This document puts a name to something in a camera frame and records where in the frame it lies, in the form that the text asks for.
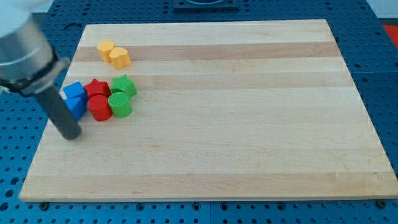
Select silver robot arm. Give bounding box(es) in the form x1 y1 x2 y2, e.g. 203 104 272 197
1 0 70 96

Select yellow hexagon block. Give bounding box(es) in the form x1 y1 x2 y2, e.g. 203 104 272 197
96 40 116 63

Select light wooden board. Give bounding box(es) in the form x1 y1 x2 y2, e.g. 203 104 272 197
19 19 397 202

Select green cylinder block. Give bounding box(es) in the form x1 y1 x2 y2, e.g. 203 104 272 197
108 92 132 118

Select green star block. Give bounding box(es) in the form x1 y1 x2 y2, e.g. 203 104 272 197
111 74 137 98

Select yellow heart block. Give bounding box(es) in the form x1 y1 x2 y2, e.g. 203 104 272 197
109 47 131 69

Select red cylinder block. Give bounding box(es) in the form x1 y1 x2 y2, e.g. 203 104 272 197
87 95 113 121

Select red star block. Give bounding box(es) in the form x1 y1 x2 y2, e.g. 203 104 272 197
83 78 111 99

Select blue triangle block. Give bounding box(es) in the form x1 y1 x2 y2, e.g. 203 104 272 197
64 97 86 121

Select blue cube block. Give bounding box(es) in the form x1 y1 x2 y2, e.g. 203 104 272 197
63 82 88 103

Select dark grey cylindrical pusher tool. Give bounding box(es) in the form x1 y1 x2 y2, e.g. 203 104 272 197
34 85 81 140

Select red object at edge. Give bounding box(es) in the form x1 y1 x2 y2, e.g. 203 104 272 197
383 25 398 48

